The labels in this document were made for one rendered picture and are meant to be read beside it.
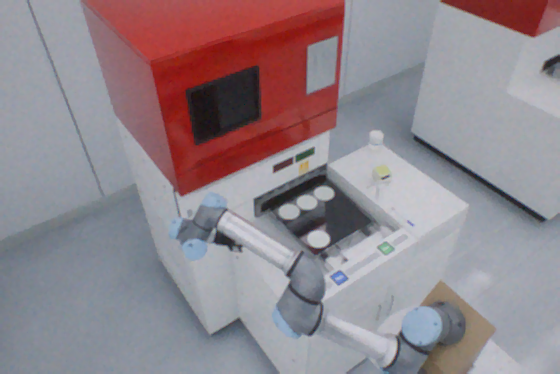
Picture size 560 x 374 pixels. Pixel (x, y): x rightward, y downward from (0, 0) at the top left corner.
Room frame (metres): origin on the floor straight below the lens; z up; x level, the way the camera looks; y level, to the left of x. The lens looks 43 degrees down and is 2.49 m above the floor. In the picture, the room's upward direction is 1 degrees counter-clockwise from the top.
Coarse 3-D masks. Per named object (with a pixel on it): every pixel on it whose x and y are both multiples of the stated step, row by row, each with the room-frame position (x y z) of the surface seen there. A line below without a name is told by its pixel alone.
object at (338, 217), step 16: (336, 192) 1.66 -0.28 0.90; (272, 208) 1.56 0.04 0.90; (320, 208) 1.56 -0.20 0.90; (336, 208) 1.55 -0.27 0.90; (352, 208) 1.55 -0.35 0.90; (288, 224) 1.45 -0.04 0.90; (304, 224) 1.45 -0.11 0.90; (320, 224) 1.45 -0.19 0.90; (336, 224) 1.45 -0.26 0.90; (352, 224) 1.45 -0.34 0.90; (304, 240) 1.35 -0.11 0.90; (336, 240) 1.35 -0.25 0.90
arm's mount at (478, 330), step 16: (448, 288) 0.94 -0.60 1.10; (464, 304) 0.88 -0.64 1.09; (480, 320) 0.82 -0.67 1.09; (464, 336) 0.79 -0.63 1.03; (480, 336) 0.77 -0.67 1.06; (432, 352) 0.78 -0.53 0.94; (448, 352) 0.77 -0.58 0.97; (464, 352) 0.75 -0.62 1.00; (480, 352) 0.77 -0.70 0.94; (432, 368) 0.76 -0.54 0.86; (448, 368) 0.72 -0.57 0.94; (464, 368) 0.74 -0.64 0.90
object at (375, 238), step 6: (378, 234) 1.40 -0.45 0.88; (366, 240) 1.36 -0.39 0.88; (372, 240) 1.36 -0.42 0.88; (378, 240) 1.36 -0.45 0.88; (354, 246) 1.33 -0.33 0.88; (360, 246) 1.33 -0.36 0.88; (366, 246) 1.33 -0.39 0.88; (354, 252) 1.29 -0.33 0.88; (360, 252) 1.29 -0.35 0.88; (336, 258) 1.26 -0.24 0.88; (324, 264) 1.23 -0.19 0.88; (330, 270) 1.20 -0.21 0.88
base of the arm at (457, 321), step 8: (432, 304) 0.90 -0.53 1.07; (440, 304) 0.90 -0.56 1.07; (448, 304) 0.88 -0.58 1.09; (448, 312) 0.84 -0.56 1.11; (456, 312) 0.85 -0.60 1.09; (456, 320) 0.82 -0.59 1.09; (464, 320) 0.83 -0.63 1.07; (456, 328) 0.79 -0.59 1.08; (464, 328) 0.81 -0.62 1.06; (448, 336) 0.77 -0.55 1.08; (456, 336) 0.78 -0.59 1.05; (440, 344) 0.78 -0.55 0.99; (448, 344) 0.77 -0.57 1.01
